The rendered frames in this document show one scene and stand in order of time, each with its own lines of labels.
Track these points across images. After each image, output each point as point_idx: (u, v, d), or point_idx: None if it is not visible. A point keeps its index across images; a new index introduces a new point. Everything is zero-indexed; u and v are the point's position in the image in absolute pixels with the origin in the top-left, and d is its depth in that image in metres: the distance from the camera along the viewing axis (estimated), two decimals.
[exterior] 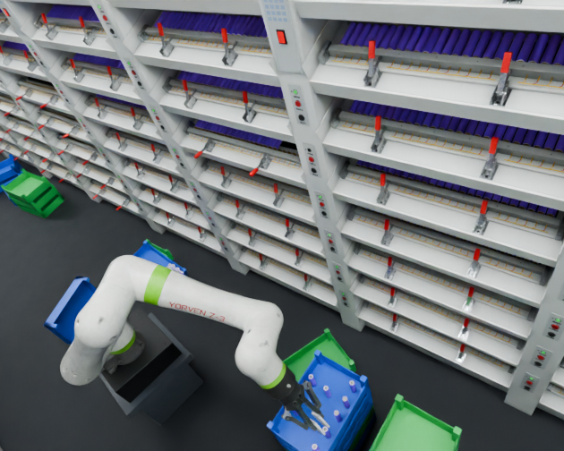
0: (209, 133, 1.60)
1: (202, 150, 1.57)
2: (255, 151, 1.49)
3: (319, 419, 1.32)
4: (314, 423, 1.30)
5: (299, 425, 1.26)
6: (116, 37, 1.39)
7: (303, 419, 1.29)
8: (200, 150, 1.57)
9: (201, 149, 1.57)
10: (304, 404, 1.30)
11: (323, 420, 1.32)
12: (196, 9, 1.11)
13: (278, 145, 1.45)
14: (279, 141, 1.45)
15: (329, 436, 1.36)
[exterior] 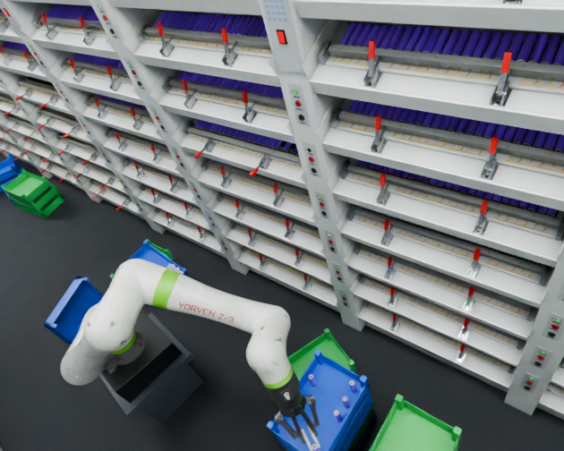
0: (209, 133, 1.60)
1: (202, 150, 1.57)
2: (255, 151, 1.49)
3: (305, 434, 1.31)
4: (309, 426, 1.31)
5: None
6: (116, 37, 1.39)
7: (311, 421, 1.28)
8: (200, 150, 1.57)
9: (201, 149, 1.57)
10: (296, 420, 1.27)
11: None
12: (196, 9, 1.11)
13: (278, 145, 1.45)
14: (279, 141, 1.45)
15: None
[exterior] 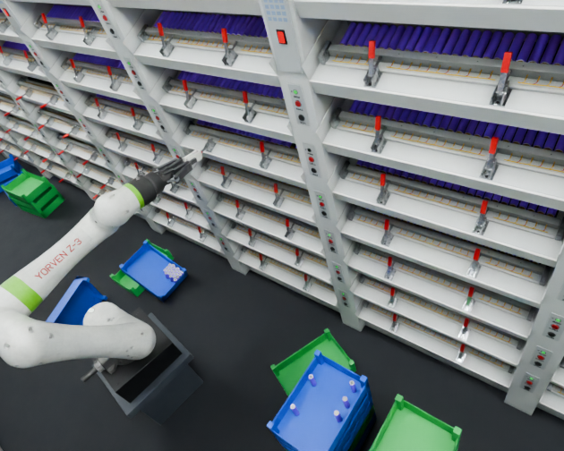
0: (210, 130, 1.60)
1: (202, 150, 1.57)
2: (258, 147, 1.49)
3: (188, 157, 1.53)
4: (187, 158, 1.51)
5: (184, 168, 1.47)
6: (116, 37, 1.39)
7: None
8: (200, 150, 1.57)
9: (201, 149, 1.57)
10: None
11: (188, 154, 1.54)
12: (196, 9, 1.11)
13: (280, 141, 1.45)
14: None
15: None
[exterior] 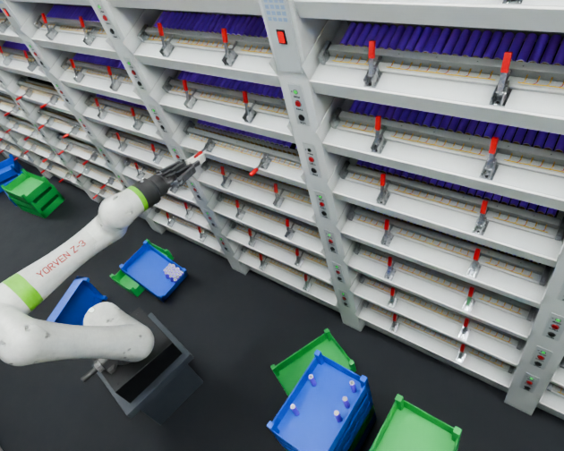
0: (209, 133, 1.60)
1: (202, 150, 1.56)
2: (255, 151, 1.49)
3: (191, 160, 1.55)
4: (191, 161, 1.52)
5: (188, 171, 1.48)
6: (116, 37, 1.39)
7: None
8: (200, 150, 1.57)
9: (201, 149, 1.57)
10: None
11: (191, 157, 1.55)
12: (196, 9, 1.11)
13: (280, 141, 1.45)
14: None
15: None
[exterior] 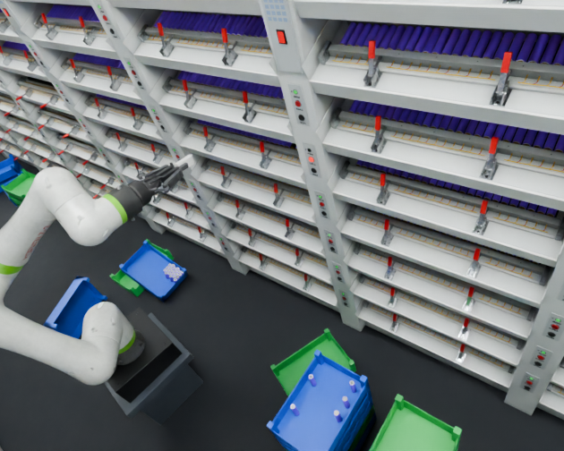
0: (211, 129, 1.60)
1: (208, 137, 1.56)
2: (258, 147, 1.49)
3: (180, 164, 1.33)
4: (177, 164, 1.31)
5: (174, 174, 1.26)
6: (116, 37, 1.39)
7: None
8: (206, 136, 1.57)
9: (206, 137, 1.57)
10: None
11: (180, 159, 1.33)
12: (196, 9, 1.11)
13: (281, 141, 1.45)
14: None
15: None
